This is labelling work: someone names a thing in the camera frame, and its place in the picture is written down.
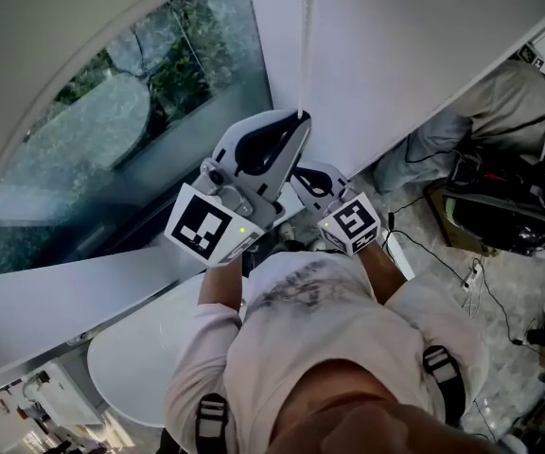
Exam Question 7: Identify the white bead chain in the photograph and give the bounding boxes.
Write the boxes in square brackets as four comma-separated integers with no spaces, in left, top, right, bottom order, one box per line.
[295,0,320,118]

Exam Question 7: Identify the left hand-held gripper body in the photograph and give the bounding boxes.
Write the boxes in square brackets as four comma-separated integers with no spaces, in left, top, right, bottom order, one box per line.
[163,157,288,271]

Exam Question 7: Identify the person's white t-shirt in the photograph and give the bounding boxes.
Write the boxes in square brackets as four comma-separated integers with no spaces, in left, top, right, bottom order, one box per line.
[163,251,484,454]

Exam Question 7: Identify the white roller blind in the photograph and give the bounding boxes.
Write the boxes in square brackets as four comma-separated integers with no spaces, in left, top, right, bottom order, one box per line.
[0,0,248,236]

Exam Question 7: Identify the person's head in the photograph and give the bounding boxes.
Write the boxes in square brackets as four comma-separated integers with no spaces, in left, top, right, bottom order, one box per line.
[270,359,505,454]

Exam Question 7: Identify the black backpack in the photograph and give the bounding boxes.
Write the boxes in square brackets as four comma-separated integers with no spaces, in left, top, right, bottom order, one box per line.
[442,158,545,257]

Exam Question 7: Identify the person's right forearm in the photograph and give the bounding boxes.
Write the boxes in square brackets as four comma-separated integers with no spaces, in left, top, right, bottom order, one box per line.
[360,241,409,307]

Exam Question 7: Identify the white flat board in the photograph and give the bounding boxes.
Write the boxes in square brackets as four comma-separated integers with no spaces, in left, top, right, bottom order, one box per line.
[380,229,415,282]

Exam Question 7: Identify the grey black shoulder strap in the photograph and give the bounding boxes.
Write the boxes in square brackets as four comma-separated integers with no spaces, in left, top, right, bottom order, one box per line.
[422,345,466,428]
[194,393,230,454]

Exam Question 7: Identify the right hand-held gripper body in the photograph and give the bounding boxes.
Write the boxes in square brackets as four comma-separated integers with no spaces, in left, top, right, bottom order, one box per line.
[307,183,381,259]

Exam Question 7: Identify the brown cardboard box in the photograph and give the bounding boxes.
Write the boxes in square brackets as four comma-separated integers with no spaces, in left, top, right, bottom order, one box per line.
[426,182,499,258]

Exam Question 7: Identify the white power strip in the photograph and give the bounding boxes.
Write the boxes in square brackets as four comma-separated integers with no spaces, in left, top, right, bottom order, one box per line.
[464,260,482,293]

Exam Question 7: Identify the white window sill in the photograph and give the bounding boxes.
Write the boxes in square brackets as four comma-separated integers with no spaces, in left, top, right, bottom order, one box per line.
[0,191,305,387]

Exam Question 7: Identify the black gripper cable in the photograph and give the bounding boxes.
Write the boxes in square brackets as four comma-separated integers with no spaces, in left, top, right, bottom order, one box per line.
[379,211,523,345]

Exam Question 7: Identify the glass window pane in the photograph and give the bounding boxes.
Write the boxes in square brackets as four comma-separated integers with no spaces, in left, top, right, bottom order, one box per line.
[0,0,276,279]

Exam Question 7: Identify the white round stool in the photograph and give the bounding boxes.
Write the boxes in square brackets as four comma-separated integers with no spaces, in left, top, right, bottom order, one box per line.
[86,271,236,428]

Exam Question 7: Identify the person's left forearm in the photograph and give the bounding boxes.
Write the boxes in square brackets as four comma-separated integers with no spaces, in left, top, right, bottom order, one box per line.
[199,257,246,315]

